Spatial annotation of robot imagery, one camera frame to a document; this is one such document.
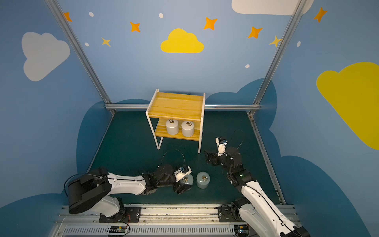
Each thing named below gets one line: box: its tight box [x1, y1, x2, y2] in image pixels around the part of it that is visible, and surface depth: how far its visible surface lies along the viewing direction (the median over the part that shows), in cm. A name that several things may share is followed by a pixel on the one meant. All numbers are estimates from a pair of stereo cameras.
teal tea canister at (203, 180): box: [196, 171, 211, 190], surface depth 81 cm
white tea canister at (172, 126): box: [165, 118, 179, 136], surface depth 86 cm
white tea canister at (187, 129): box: [181, 120, 195, 138], surface depth 85 cm
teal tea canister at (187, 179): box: [179, 173, 194, 191], surface depth 80 cm
